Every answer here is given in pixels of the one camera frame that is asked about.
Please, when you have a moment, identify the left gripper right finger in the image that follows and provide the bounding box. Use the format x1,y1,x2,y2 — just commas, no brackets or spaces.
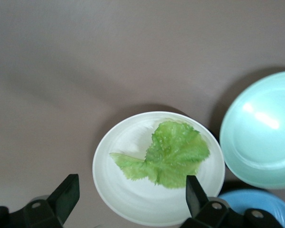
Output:
180,175,284,228

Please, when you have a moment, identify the blue round plate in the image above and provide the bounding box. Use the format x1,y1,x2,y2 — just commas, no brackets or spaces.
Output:
217,189,285,228

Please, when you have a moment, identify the brown table cover mat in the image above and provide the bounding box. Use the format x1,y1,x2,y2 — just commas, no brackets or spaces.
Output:
0,0,285,228

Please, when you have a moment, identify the mint green round plate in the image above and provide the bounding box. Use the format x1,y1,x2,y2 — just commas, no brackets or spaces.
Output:
219,70,285,190

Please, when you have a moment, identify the green lettuce leaf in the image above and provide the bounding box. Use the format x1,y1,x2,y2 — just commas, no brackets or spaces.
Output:
109,120,211,190

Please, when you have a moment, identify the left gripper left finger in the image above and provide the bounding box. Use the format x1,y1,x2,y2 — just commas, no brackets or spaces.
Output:
0,174,80,228

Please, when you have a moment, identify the pale pink round plate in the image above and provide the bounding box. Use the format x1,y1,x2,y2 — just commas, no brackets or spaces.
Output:
92,111,226,228

